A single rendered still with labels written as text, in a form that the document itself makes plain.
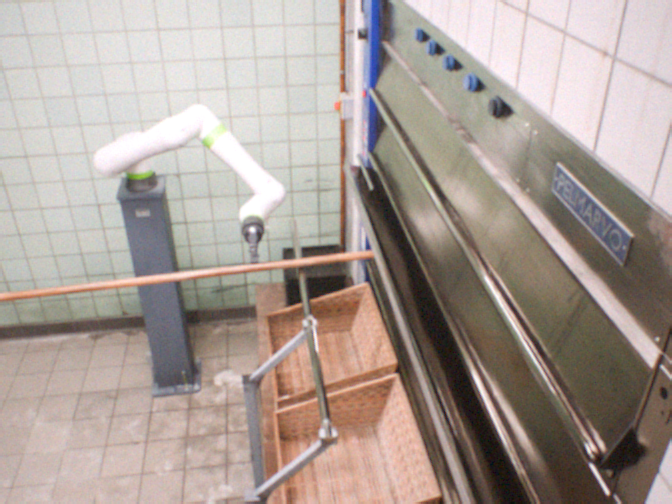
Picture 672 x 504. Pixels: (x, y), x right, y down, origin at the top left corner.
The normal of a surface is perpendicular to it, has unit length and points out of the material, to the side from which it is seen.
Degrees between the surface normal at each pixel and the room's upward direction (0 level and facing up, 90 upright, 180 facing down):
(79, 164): 90
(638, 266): 90
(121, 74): 90
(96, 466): 0
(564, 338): 70
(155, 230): 90
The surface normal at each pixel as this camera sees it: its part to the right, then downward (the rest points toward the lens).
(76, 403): 0.00, -0.85
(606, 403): -0.93, -0.22
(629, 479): -0.99, 0.07
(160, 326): 0.16, 0.52
